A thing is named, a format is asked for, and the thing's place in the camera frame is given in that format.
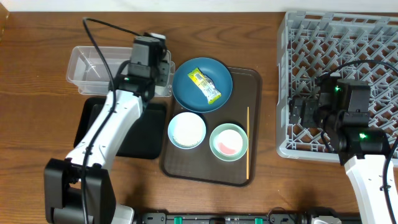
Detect dark blue plate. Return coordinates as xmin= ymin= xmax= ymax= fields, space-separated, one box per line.
xmin=172 ymin=57 xmax=233 ymax=113

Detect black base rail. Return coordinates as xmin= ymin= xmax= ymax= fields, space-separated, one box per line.
xmin=114 ymin=203 xmax=363 ymax=224

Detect grey dishwasher rack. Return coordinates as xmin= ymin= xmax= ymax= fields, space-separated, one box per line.
xmin=276 ymin=11 xmax=397 ymax=162

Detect brown serving tray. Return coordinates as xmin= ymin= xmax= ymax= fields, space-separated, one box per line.
xmin=159 ymin=67 xmax=262 ymax=187

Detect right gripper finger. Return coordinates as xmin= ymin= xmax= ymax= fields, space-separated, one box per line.
xmin=289 ymin=98 xmax=304 ymax=124
xmin=301 ymin=100 xmax=318 ymax=128

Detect yellow green snack wrapper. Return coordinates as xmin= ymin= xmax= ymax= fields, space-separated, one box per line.
xmin=187 ymin=67 xmax=221 ymax=105

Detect wooden chopstick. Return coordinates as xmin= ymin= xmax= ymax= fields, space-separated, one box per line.
xmin=246 ymin=107 xmax=250 ymax=180

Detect clear plastic bin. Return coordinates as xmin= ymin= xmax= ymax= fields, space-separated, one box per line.
xmin=67 ymin=46 xmax=175 ymax=97

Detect mint green bowl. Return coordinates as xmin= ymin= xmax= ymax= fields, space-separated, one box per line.
xmin=210 ymin=123 xmax=248 ymax=162

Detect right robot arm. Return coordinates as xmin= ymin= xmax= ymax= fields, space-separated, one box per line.
xmin=289 ymin=77 xmax=397 ymax=223

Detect white cup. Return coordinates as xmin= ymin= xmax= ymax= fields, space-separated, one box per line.
xmin=215 ymin=129 xmax=243 ymax=156

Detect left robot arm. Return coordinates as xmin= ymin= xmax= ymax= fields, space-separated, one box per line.
xmin=44 ymin=33 xmax=170 ymax=223

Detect light blue bowl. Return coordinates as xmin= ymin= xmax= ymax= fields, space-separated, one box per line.
xmin=167 ymin=112 xmax=206 ymax=149

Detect black plastic bin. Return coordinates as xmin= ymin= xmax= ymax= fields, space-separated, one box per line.
xmin=73 ymin=96 xmax=167 ymax=159

